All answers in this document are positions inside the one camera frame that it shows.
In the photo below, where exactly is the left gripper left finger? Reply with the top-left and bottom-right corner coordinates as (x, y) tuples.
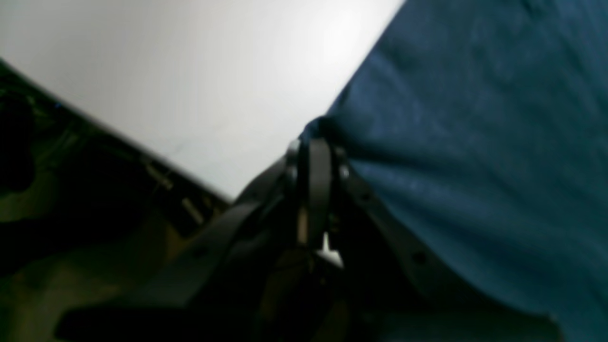
(55, 140), (314, 342)

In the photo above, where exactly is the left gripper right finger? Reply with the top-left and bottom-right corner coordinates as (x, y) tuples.
(309, 139), (563, 342)

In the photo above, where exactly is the dark blue T-shirt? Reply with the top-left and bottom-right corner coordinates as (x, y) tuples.
(301, 0), (608, 342)

